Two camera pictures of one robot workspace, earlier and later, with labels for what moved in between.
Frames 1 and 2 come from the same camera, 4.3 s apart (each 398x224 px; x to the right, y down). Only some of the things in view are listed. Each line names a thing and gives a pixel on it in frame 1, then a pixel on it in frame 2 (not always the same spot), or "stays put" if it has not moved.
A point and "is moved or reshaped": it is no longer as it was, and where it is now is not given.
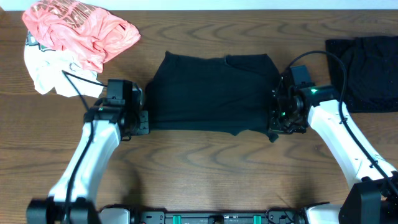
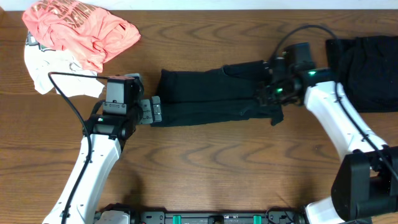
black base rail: x=275 y=215 stays put
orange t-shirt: x=85 y=35 stays put
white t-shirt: x=46 y=66 stays put
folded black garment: x=371 y=65 stays put
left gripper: x=143 y=127 → x=148 y=117
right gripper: x=275 y=127 → x=266 y=96
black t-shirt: x=231 y=92 is moved or reshaped
